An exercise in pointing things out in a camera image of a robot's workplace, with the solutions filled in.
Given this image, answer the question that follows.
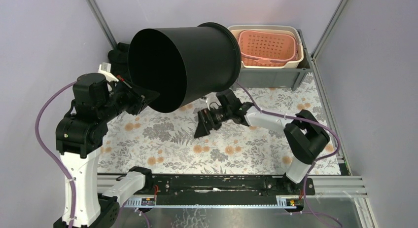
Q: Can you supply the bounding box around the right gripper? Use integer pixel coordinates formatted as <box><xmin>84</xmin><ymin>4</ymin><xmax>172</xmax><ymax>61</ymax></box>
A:
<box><xmin>194</xmin><ymin>106</ymin><xmax>232</xmax><ymax>139</ymax></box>

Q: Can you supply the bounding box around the large black cylindrical container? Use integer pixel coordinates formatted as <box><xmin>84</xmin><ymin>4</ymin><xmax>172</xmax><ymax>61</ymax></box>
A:
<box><xmin>127</xmin><ymin>22</ymin><xmax>241</xmax><ymax>113</ymax></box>

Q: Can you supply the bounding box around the grey plastic crate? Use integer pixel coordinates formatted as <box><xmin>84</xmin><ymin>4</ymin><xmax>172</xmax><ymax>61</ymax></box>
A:
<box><xmin>228</xmin><ymin>25</ymin><xmax>313</xmax><ymax>91</ymax></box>

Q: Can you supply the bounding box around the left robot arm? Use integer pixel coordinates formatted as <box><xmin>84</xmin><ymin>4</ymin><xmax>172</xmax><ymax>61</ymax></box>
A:
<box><xmin>54</xmin><ymin>73</ymin><xmax>158</xmax><ymax>228</ymax></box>

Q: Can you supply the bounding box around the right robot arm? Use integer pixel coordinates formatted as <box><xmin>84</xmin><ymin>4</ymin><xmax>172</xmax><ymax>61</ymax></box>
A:
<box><xmin>194</xmin><ymin>89</ymin><xmax>330</xmax><ymax>194</ymax></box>

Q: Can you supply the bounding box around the floral patterned table mat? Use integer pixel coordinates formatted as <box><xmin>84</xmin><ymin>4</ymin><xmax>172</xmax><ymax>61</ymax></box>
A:
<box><xmin>98</xmin><ymin>73</ymin><xmax>327</xmax><ymax>175</ymax></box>

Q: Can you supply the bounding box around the black cloth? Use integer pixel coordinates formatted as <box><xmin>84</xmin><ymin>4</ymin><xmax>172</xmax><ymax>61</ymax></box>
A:
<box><xmin>107</xmin><ymin>42</ymin><xmax>131</xmax><ymax>81</ymax></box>

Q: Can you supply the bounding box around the pink perforated basket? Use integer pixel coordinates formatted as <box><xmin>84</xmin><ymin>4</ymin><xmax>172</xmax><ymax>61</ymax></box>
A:
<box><xmin>238</xmin><ymin>30</ymin><xmax>300</xmax><ymax>67</ymax></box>

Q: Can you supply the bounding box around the cream plastic tub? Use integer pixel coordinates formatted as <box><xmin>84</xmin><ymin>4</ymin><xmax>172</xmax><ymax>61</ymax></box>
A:
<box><xmin>227</xmin><ymin>25</ymin><xmax>304</xmax><ymax>69</ymax></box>

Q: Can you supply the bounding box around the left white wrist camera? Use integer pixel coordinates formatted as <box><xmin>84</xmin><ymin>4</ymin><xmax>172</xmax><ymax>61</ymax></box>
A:
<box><xmin>98</xmin><ymin>62</ymin><xmax>119</xmax><ymax>82</ymax></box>

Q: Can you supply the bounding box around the black mounting base rail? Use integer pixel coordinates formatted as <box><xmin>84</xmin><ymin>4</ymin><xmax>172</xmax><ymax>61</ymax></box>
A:
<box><xmin>134</xmin><ymin>174</ymin><xmax>315</xmax><ymax>206</ymax></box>

